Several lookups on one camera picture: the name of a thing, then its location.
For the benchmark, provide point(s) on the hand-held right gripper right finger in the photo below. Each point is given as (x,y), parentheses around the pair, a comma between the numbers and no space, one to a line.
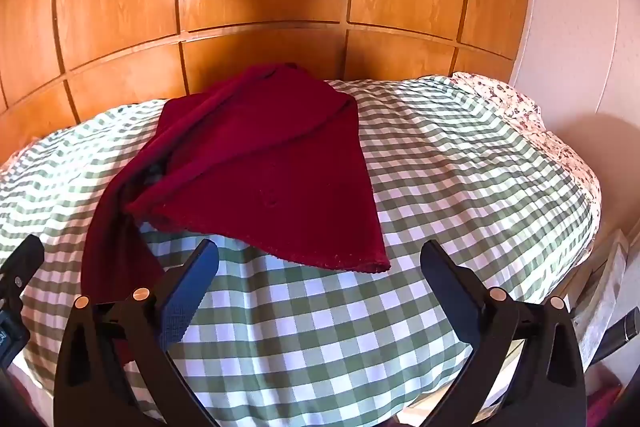
(447,292)

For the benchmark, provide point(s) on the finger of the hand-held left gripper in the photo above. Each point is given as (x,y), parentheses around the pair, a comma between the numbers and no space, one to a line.
(22,264)

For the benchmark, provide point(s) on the dark red knit garment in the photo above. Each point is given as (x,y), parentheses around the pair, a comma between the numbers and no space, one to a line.
(260,157)

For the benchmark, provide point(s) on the green white checked bedspread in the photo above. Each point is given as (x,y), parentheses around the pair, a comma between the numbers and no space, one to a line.
(350,332)

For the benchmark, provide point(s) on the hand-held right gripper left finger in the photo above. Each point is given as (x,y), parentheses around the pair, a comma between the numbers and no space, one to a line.
(184,294)

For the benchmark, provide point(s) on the white wooden frame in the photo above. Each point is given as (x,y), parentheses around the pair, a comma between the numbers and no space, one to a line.
(605,287)

